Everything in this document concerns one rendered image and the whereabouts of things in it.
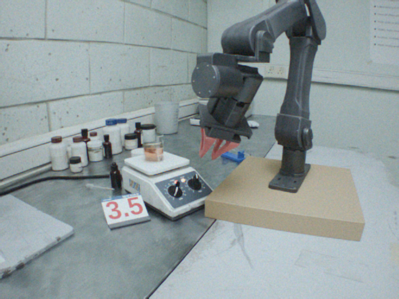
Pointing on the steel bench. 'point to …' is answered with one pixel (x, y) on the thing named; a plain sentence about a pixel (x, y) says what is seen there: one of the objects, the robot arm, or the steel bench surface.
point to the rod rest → (234, 156)
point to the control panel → (187, 197)
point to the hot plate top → (170, 159)
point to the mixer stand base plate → (26, 233)
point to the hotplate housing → (155, 198)
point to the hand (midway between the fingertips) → (208, 153)
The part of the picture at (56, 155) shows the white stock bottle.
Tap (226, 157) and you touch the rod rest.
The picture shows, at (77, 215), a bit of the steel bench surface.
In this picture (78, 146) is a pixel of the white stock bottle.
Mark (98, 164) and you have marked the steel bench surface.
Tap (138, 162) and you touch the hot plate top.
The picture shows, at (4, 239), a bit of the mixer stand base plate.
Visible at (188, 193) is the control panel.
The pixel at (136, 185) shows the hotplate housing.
